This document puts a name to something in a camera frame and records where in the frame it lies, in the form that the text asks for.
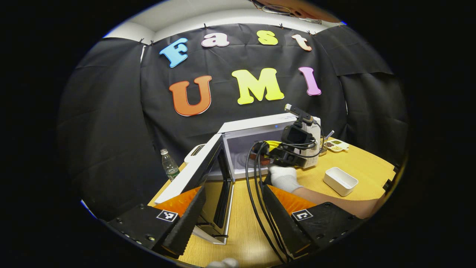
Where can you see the white rectangular dish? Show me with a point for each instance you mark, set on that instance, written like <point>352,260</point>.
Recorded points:
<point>340,180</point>

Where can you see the white microwave oven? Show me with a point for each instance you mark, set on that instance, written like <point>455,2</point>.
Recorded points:
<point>256,126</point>

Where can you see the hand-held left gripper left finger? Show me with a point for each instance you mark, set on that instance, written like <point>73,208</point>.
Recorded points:
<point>187,227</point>

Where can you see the patterned utensil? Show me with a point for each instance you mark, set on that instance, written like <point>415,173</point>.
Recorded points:
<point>330,134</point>

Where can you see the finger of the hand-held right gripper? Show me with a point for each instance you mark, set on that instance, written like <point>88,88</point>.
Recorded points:
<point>269,149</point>

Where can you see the clear plastic water bottle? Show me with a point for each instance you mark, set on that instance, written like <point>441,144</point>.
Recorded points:
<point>170,167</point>

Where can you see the brown meat piece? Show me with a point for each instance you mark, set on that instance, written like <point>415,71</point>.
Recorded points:
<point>262,160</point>

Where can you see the clear glass cup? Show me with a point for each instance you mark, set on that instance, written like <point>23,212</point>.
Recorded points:
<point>323,147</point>

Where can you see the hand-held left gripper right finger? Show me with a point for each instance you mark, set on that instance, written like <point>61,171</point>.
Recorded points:
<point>292,232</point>

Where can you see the white toaster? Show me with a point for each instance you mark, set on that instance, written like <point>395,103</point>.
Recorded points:
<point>193,150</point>

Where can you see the divided white dish with beans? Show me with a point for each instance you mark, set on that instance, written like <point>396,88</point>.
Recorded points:
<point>337,145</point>

